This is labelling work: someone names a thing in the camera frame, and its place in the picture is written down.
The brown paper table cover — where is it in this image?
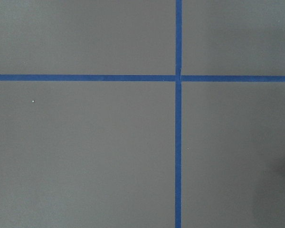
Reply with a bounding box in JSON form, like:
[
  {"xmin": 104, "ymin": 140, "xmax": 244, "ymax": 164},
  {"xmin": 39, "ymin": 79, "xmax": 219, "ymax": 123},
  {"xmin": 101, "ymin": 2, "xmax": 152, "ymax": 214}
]
[{"xmin": 0, "ymin": 0, "xmax": 285, "ymax": 228}]

